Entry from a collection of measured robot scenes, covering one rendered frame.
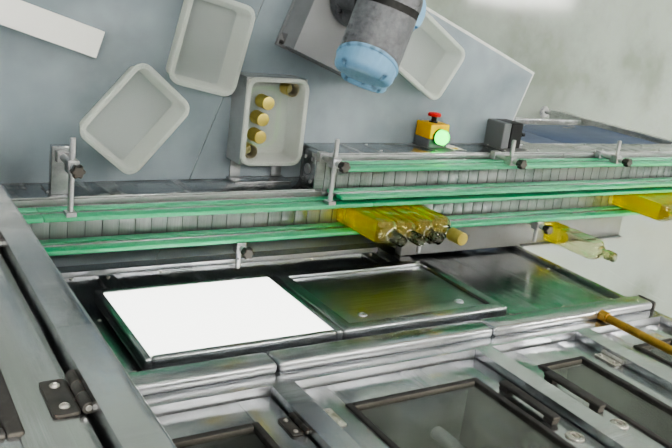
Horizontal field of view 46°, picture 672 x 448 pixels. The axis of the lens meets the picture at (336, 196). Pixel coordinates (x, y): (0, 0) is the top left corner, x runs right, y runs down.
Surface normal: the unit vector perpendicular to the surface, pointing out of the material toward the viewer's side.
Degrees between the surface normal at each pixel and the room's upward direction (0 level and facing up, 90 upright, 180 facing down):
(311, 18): 0
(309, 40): 0
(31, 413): 90
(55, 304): 90
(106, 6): 0
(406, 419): 90
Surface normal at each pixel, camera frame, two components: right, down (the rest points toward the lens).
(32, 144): 0.51, 0.28
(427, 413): 0.12, -0.96
